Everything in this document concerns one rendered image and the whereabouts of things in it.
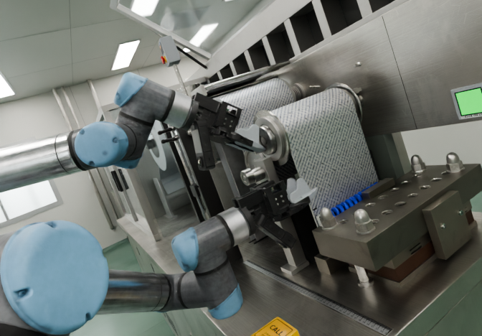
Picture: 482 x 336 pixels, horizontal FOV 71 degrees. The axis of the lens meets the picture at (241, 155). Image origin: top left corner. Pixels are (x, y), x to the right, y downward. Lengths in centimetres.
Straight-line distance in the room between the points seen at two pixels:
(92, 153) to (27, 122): 574
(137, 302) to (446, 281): 58
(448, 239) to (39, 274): 72
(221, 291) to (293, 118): 42
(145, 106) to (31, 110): 566
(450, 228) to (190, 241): 53
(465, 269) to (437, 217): 11
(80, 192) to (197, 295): 556
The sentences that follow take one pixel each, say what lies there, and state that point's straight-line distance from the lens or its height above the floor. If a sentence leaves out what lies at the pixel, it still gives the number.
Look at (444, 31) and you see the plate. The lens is 88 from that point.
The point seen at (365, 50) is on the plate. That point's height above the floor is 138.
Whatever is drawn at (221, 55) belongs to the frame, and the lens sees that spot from 165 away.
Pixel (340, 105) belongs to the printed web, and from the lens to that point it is 92.
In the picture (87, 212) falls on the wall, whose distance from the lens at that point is 625.
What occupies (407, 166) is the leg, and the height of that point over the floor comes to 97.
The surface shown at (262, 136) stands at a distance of 84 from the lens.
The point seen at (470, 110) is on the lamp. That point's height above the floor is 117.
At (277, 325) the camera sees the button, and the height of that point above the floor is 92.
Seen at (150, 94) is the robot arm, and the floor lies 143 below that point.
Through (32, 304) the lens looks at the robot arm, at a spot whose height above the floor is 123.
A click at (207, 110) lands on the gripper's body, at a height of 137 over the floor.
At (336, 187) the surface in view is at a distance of 88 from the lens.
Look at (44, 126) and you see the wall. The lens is 630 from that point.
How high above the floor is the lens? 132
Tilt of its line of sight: 6 degrees down
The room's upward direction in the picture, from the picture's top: 20 degrees counter-clockwise
